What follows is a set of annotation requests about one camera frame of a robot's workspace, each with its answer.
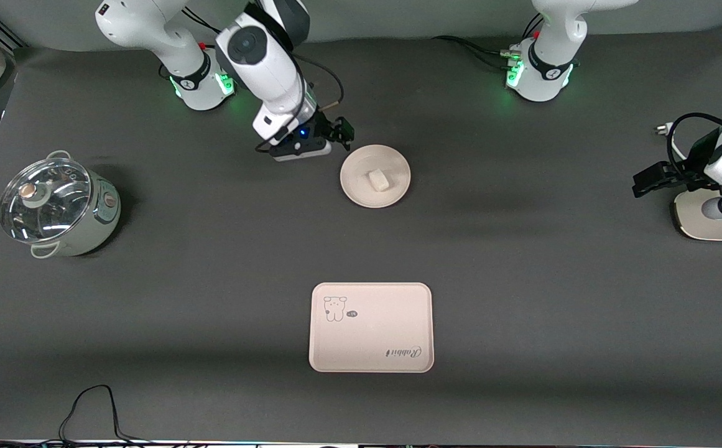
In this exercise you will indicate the round beige plate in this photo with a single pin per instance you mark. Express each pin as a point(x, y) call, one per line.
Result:
point(360, 186)

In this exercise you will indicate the small white bun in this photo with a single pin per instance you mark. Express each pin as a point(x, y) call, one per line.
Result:
point(378, 179)

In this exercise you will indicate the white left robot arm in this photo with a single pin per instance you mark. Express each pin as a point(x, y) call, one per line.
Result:
point(547, 68)

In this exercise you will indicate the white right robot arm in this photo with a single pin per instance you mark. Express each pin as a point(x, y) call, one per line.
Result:
point(267, 62)

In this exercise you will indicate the beige tray with bear print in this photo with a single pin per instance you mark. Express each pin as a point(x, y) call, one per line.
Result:
point(370, 328)

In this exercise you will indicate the cream toaster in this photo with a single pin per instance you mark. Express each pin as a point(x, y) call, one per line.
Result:
point(703, 224)

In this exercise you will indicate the pale green electric pot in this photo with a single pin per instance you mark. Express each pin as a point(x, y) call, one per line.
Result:
point(96, 214)

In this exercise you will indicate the glass pot lid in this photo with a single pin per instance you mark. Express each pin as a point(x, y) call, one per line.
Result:
point(43, 199)

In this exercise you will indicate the aluminium frame rail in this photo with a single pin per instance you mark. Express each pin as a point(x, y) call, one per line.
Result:
point(3, 31)

